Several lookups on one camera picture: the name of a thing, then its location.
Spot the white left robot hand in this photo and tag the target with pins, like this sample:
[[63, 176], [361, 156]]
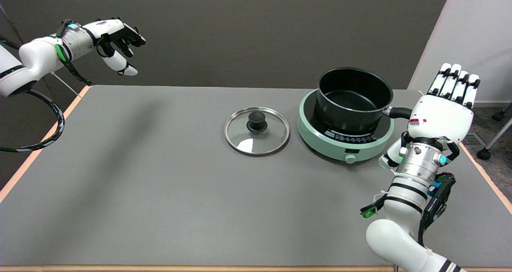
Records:
[[108, 28]]

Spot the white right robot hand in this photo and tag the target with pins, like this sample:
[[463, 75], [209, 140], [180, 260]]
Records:
[[440, 118]]

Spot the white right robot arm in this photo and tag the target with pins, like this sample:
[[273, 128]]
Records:
[[400, 240]]

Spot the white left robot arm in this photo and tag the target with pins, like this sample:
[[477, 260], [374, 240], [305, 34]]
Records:
[[36, 56]]

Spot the metal floor vent grille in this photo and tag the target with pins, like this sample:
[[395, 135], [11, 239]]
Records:
[[474, 139]]

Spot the metal stand with black casters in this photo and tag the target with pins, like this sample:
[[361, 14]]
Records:
[[484, 154]]

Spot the mint green induction cooker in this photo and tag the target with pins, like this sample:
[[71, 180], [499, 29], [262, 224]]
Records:
[[320, 140]]

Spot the glass lid with black knob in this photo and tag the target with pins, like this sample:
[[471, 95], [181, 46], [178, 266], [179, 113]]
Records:
[[256, 122]]

